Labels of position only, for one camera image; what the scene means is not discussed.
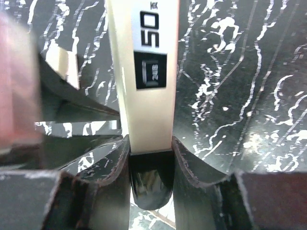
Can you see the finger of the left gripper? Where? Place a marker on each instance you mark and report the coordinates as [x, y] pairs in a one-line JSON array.
[[60, 98]]

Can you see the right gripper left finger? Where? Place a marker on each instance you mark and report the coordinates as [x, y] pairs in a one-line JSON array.
[[98, 198]]

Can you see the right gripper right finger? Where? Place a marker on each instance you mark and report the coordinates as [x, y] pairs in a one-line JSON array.
[[207, 199]]

